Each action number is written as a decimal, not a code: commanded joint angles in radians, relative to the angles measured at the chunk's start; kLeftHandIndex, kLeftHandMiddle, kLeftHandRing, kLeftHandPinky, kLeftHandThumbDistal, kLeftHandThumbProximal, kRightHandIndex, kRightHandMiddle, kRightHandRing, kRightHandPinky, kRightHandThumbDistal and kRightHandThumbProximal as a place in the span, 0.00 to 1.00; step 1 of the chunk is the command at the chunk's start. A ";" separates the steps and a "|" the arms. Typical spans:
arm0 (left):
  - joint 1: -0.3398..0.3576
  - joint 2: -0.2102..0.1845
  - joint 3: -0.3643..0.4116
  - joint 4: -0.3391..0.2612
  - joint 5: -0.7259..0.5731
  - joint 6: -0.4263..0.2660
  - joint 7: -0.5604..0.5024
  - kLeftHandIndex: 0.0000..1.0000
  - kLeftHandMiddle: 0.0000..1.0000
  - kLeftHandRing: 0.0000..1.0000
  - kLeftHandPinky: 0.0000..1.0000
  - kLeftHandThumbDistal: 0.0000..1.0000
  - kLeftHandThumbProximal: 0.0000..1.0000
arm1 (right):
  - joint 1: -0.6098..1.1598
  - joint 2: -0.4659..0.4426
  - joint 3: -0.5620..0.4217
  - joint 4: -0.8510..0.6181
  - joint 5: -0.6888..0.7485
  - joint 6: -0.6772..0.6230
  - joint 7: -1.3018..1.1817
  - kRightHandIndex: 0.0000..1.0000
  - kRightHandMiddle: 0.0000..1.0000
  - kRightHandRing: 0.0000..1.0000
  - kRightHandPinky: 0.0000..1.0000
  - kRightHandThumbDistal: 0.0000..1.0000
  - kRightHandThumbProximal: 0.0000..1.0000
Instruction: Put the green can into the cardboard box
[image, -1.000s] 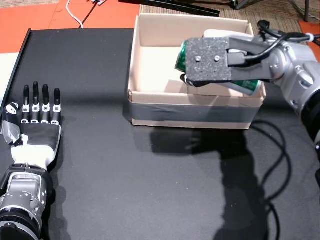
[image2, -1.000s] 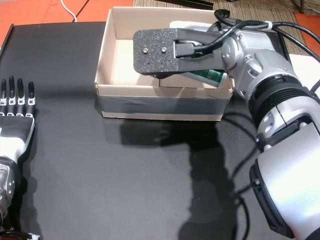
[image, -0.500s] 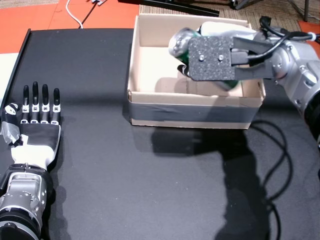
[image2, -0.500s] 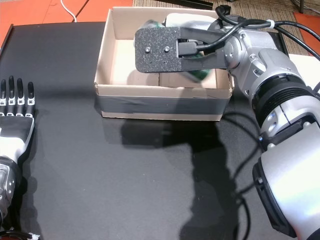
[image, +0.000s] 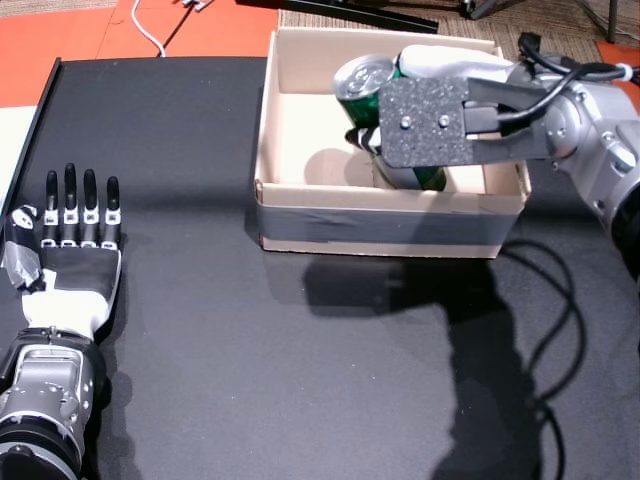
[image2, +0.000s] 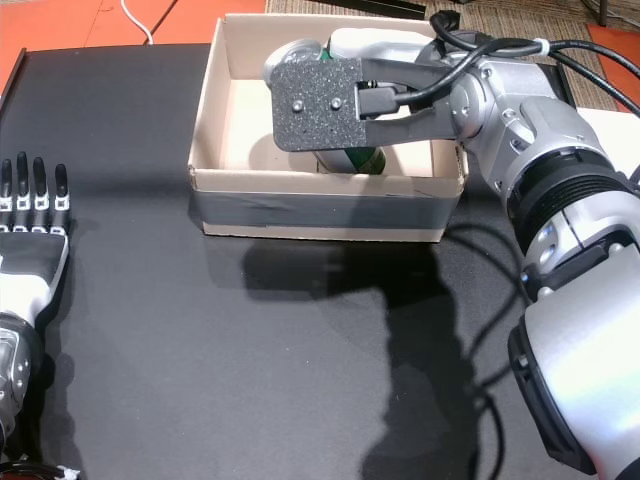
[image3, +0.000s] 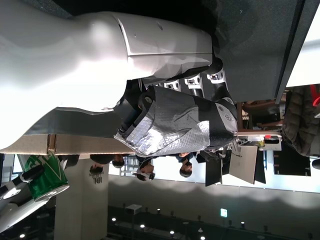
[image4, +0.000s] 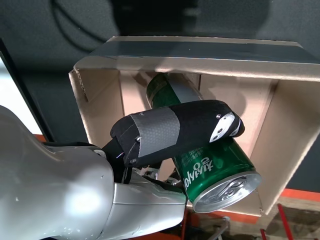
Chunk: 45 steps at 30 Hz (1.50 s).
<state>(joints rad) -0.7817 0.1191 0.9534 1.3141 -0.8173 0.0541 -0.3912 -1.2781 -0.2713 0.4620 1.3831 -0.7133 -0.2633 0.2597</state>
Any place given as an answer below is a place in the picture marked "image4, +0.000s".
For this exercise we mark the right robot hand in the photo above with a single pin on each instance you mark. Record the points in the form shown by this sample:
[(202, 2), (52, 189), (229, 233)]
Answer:
[(62, 195)]

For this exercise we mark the green drink can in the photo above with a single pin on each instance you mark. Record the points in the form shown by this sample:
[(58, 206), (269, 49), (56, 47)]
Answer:
[(212, 170)]

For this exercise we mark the open cardboard box grey tape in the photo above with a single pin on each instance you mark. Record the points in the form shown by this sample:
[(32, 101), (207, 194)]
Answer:
[(287, 105)]

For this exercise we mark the black raised table rim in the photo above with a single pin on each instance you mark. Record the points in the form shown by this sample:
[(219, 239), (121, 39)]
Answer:
[(25, 87)]

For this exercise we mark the red metal frame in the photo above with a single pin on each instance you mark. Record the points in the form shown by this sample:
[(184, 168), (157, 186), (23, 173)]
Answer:
[(283, 217)]

